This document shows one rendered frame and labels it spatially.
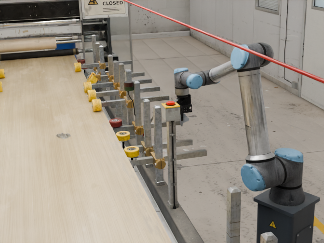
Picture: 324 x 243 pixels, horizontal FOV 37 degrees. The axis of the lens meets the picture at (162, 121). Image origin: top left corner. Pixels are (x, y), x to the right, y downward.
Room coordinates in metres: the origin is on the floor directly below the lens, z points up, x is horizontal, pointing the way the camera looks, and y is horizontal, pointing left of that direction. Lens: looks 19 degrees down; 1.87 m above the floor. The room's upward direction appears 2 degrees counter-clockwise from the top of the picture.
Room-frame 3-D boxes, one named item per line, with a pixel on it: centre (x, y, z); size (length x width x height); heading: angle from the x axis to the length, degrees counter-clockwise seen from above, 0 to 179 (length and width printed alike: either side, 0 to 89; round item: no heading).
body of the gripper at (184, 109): (3.00, -0.14, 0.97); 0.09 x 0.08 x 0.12; 104
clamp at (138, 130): (2.90, 0.15, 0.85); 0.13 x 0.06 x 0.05; 14
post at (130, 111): (3.12, 0.21, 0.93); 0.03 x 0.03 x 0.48; 14
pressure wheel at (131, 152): (2.40, 0.16, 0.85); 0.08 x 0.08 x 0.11
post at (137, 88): (2.88, 0.15, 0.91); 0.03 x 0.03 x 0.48; 14
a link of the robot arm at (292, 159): (2.38, -0.65, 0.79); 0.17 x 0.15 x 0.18; 119
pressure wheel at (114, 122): (2.89, 0.29, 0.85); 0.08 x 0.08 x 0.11
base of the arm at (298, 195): (2.38, -0.66, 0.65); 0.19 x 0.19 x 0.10
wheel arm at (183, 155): (2.45, -0.03, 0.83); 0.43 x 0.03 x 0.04; 104
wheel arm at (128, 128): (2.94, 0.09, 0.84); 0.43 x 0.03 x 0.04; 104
